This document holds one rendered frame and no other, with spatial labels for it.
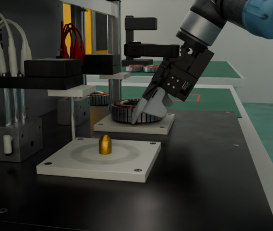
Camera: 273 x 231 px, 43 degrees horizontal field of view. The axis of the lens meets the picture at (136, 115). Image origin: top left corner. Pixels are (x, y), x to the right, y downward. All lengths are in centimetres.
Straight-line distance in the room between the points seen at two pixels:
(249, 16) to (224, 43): 519
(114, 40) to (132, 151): 47
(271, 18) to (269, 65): 528
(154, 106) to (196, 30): 17
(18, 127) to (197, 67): 37
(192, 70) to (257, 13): 18
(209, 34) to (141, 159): 31
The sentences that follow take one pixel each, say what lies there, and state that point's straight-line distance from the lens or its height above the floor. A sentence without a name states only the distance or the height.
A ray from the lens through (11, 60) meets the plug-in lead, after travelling 53.
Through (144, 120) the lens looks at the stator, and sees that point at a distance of 71.
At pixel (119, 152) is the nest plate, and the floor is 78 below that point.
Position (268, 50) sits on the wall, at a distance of 588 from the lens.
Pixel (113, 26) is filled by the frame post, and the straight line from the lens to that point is 94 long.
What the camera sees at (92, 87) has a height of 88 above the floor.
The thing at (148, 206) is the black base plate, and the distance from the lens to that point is 40.
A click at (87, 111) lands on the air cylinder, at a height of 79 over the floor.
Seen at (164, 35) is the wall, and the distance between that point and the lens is 585.
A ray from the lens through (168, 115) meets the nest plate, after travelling 80.
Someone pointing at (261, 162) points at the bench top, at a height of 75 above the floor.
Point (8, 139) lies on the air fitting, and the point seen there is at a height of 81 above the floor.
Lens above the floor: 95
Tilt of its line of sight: 12 degrees down
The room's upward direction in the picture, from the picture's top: straight up
